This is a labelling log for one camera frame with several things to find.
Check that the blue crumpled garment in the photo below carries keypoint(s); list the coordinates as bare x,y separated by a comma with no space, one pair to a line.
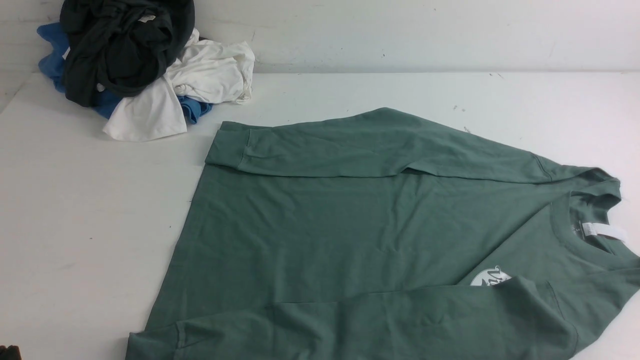
105,102

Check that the green long-sleeved shirt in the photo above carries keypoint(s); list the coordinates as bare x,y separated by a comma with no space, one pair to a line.
385,236

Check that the white crumpled garment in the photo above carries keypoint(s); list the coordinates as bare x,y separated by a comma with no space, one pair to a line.
205,73

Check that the black crumpled garment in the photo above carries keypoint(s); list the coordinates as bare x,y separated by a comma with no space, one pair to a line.
122,45

